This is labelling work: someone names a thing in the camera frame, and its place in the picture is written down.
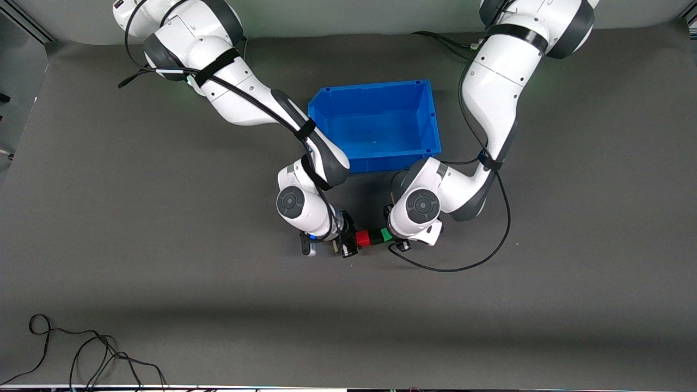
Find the small green cube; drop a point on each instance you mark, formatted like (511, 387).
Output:
(386, 235)

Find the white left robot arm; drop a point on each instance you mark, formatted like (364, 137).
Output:
(495, 87)

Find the dark grey table mat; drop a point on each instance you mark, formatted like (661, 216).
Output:
(348, 316)

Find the dark frame rail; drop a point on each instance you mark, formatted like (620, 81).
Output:
(690, 22)
(27, 24)

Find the small black cube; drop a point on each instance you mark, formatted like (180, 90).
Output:
(375, 240)

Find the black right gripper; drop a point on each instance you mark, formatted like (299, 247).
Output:
(347, 233)

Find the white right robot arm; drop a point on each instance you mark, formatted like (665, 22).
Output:
(239, 98)

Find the blue plastic bin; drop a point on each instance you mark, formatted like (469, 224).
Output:
(381, 120)

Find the small red cube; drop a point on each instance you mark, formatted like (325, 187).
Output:
(362, 238)

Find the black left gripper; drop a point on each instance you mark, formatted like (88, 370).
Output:
(388, 215)

